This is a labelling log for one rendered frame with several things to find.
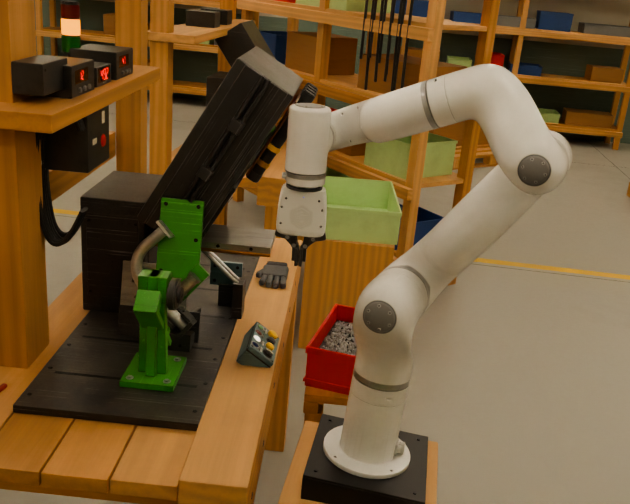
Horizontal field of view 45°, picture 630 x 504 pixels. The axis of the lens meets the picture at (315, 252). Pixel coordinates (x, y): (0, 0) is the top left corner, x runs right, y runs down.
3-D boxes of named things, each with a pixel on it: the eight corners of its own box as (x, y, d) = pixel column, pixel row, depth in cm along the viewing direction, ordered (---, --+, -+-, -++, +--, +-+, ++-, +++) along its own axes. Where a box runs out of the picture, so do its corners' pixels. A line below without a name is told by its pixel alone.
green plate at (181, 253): (203, 275, 209) (209, 201, 207) (197, 279, 201) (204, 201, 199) (162, 272, 209) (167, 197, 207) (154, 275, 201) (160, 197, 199)
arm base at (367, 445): (412, 439, 171) (429, 367, 165) (405, 488, 153) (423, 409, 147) (331, 420, 174) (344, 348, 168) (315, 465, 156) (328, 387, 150)
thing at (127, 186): (170, 277, 245) (172, 175, 233) (145, 316, 216) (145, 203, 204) (114, 271, 245) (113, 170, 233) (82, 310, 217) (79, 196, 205)
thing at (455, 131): (479, 147, 941) (484, 112, 926) (528, 163, 879) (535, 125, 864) (405, 153, 876) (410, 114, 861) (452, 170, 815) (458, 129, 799)
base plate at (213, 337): (260, 259, 272) (260, 254, 271) (198, 431, 169) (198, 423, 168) (144, 248, 273) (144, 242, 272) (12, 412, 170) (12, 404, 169)
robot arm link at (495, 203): (348, 303, 151) (373, 280, 165) (391, 346, 150) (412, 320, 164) (534, 119, 129) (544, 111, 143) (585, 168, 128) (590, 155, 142)
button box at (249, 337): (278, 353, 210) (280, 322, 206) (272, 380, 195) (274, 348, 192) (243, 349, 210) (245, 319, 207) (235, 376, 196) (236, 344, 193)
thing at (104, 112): (111, 158, 203) (110, 102, 197) (89, 173, 187) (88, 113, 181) (65, 154, 203) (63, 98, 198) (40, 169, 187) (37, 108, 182)
